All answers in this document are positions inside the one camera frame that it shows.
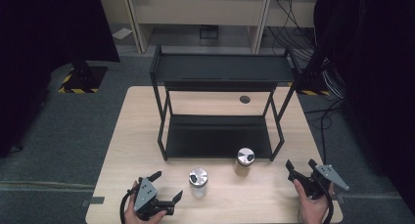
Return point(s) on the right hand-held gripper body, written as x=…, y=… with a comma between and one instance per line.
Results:
x=318, y=181

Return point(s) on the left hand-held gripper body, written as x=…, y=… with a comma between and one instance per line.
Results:
x=145, y=194

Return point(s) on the glass jar with white powder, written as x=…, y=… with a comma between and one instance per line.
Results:
x=198, y=182

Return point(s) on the glass jar with brown powder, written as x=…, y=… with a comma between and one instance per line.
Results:
x=244, y=158

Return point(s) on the black two-tier metal rack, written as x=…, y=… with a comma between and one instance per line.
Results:
x=221, y=69

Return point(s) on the person's left hand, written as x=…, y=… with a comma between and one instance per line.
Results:
x=130, y=214

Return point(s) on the person's right hand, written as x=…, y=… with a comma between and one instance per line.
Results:
x=311, y=211

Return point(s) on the dark round table grommet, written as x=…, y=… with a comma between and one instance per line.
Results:
x=244, y=99

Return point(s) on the black stand base striped tape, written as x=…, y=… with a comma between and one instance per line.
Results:
x=81, y=79
x=313, y=82

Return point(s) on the black curtain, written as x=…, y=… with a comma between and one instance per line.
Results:
x=378, y=70
x=49, y=38

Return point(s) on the white paper sheet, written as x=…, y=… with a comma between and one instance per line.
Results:
x=122, y=33

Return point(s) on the black box under desk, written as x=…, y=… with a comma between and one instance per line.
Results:
x=208, y=32

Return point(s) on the beige wooden desk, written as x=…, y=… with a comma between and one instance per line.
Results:
x=199, y=10

